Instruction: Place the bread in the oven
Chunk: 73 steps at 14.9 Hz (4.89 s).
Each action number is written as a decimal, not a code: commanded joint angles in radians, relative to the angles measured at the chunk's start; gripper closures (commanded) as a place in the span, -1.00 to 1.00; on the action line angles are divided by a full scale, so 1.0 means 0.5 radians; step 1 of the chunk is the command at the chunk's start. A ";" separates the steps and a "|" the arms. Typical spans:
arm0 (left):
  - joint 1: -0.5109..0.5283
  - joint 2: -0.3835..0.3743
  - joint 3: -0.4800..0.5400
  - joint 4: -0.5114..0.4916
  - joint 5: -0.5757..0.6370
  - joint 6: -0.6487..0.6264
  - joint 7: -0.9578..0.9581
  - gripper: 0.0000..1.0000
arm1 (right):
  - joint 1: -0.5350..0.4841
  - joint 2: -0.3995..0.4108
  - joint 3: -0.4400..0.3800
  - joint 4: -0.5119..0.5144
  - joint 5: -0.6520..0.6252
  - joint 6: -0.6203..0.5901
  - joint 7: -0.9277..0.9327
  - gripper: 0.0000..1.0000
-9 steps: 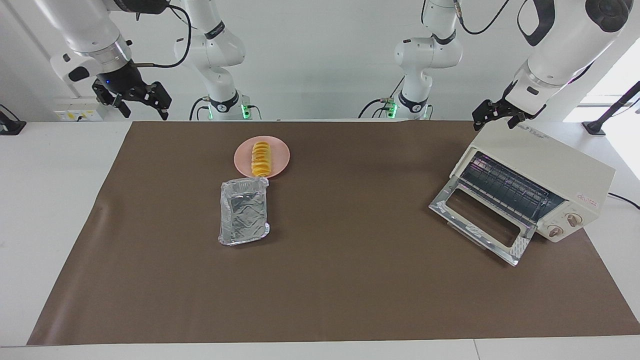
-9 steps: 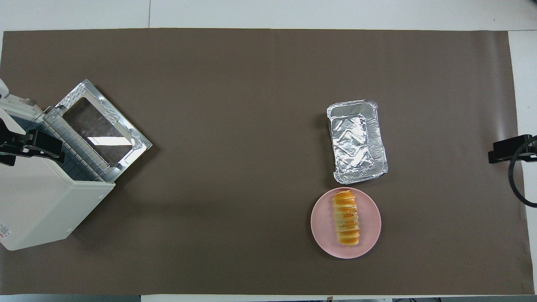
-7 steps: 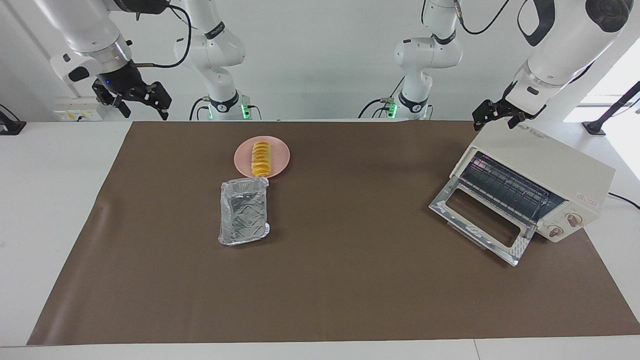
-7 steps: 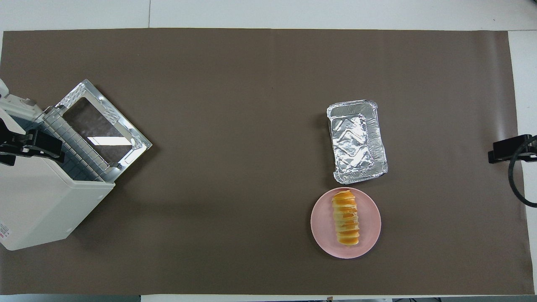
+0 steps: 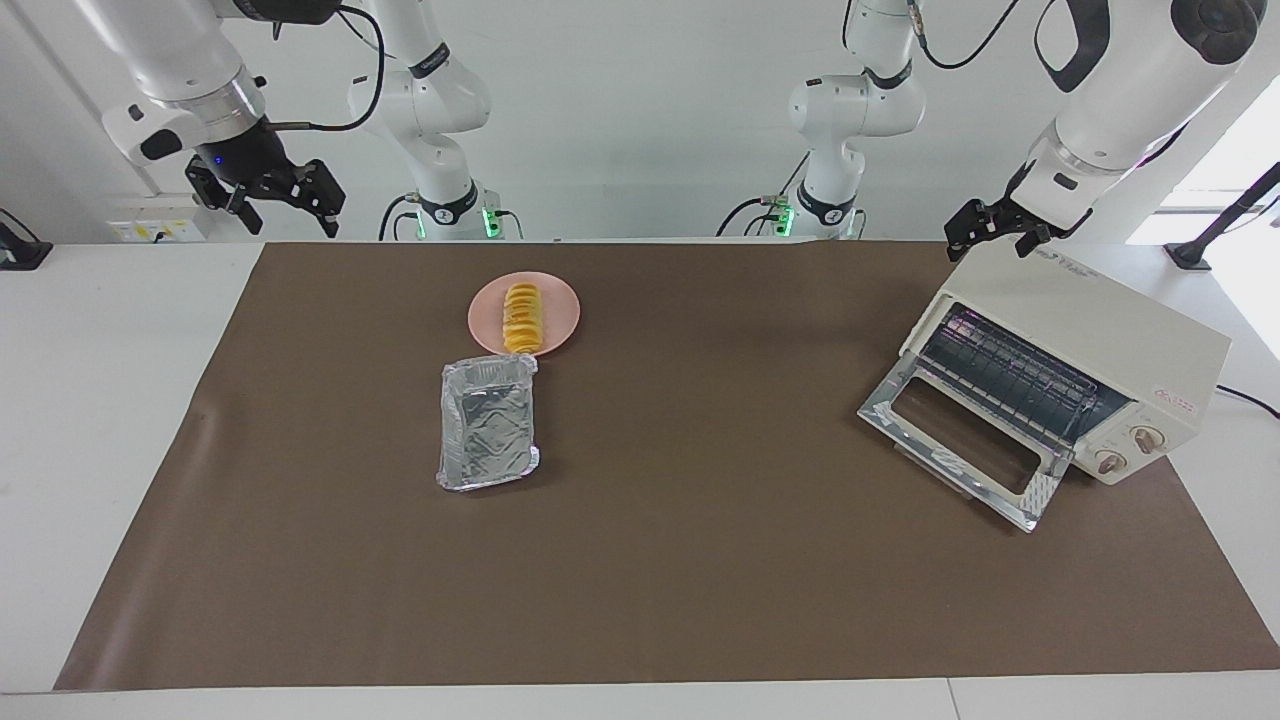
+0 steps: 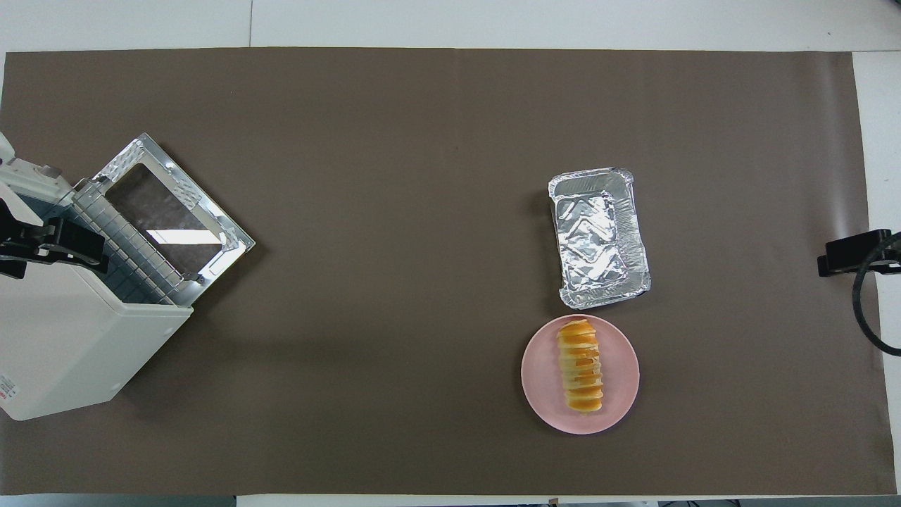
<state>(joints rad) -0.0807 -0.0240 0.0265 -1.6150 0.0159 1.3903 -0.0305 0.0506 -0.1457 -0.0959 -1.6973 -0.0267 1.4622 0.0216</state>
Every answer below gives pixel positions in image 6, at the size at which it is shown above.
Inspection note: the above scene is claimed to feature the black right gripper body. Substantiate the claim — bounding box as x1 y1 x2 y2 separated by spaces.
873 229 901 273

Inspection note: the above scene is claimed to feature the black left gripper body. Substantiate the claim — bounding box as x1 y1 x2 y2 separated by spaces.
0 223 49 263

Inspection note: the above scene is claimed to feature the aluminium foil tray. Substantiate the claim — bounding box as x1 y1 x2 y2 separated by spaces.
548 167 653 311

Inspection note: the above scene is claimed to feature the sliced orange bread loaf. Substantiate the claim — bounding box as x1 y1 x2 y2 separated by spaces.
557 318 604 413

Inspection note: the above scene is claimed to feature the cream white toaster oven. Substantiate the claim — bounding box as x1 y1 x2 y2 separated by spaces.
0 151 194 422

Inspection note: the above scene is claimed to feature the glass oven door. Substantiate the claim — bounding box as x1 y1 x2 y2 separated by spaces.
92 132 256 284

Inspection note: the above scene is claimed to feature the pink round plate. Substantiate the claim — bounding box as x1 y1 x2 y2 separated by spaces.
521 314 641 435

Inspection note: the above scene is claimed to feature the brown table mat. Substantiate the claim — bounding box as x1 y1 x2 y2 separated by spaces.
0 47 889 496

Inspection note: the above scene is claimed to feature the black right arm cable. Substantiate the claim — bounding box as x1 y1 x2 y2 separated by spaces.
852 232 901 357

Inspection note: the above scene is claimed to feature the metal oven wire rack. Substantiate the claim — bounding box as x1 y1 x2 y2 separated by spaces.
70 180 195 308

